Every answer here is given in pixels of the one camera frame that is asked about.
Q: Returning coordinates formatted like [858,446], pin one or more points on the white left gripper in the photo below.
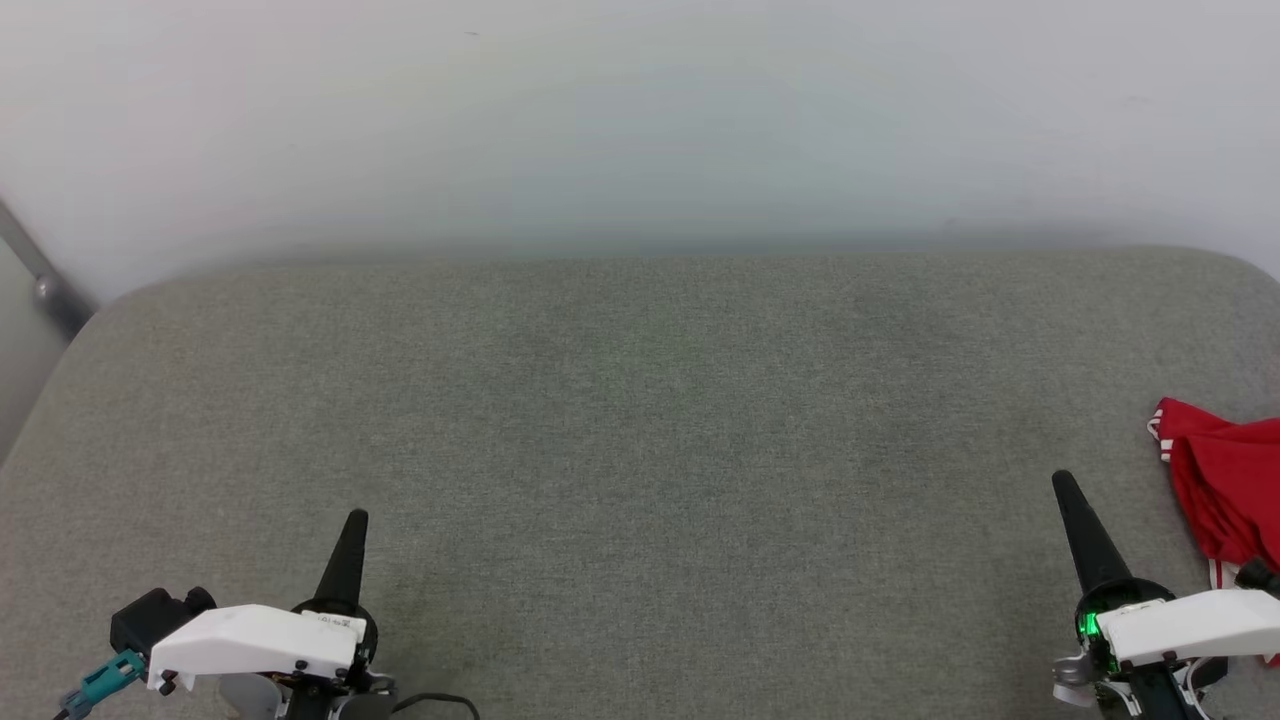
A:
[250,640]

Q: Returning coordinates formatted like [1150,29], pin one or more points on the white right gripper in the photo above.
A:
[1200,625]

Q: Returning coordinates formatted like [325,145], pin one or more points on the red Bulls 23 jersey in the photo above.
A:
[1230,480]

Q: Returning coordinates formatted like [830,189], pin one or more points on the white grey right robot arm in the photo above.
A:
[1150,695]

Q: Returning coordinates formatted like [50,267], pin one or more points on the grey metal pole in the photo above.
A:
[50,290]

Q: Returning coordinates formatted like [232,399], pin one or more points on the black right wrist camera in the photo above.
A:
[1260,578]

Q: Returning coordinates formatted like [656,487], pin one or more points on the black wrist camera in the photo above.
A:
[150,620]
[1260,578]

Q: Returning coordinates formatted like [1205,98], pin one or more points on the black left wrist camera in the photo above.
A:
[150,620]

